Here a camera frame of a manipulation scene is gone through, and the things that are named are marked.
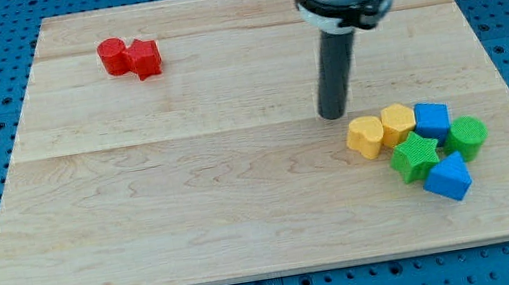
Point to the wooden board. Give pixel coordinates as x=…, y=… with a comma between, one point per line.
x=219, y=170

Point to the yellow heart block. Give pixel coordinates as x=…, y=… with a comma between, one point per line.
x=365, y=135

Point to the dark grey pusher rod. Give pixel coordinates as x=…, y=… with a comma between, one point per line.
x=334, y=68

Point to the red star block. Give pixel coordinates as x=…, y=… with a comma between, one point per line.
x=143, y=58

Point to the yellow hexagon block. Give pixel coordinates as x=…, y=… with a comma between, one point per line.
x=398, y=121

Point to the green star block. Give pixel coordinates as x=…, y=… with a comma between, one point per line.
x=415, y=157

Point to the red cylinder block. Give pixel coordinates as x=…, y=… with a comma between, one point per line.
x=110, y=51

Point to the blue cube block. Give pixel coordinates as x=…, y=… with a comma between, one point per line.
x=432, y=121

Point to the blue triangle block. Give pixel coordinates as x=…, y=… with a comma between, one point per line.
x=449, y=178

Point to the green cylinder block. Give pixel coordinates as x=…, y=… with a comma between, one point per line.
x=466, y=135

